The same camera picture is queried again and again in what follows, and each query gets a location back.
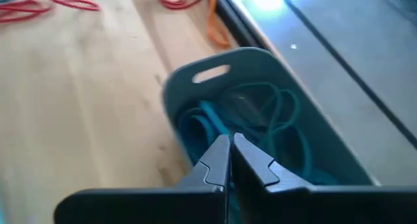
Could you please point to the red rubber band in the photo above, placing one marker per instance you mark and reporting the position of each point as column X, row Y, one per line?
column 176, row 4
column 81, row 3

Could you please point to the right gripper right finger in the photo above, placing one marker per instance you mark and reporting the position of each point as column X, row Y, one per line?
column 277, row 204

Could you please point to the orange rubber band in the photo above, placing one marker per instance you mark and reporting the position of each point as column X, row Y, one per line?
column 216, row 25

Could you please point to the blue-grey plastic basket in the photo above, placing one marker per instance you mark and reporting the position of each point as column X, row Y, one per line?
column 260, row 67

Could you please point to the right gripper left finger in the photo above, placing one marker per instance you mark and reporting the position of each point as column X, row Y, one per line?
column 195, row 204

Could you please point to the thin teal rubber band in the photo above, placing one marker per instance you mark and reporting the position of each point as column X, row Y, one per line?
column 307, row 152

